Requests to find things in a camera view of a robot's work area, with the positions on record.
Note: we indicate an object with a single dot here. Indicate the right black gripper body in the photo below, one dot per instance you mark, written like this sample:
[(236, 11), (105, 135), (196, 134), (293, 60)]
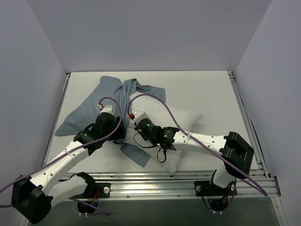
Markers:
[(136, 127)]

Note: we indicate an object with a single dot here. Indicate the white pillow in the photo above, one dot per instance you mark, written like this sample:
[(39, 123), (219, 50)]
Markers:
[(159, 115)]

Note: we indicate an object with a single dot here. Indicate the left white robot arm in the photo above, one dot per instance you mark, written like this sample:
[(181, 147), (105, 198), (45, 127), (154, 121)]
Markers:
[(34, 196)]

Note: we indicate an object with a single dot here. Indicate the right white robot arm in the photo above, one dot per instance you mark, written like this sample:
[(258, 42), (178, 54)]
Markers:
[(235, 153)]

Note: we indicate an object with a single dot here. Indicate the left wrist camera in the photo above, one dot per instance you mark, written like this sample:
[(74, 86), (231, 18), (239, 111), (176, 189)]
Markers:
[(107, 109)]

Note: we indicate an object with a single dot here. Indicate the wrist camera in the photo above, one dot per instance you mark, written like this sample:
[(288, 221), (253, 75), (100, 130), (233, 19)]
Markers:
[(137, 114), (107, 109)]

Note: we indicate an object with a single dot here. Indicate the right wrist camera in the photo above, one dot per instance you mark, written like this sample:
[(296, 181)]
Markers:
[(137, 114)]

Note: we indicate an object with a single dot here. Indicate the aluminium rail frame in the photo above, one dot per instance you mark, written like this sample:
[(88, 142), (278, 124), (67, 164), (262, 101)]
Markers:
[(213, 93)]

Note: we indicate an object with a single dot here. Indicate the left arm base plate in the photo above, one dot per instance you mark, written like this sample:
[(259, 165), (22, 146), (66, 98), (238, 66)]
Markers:
[(95, 191)]

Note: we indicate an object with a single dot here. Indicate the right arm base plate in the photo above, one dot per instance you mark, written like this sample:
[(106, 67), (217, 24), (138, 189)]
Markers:
[(206, 188)]

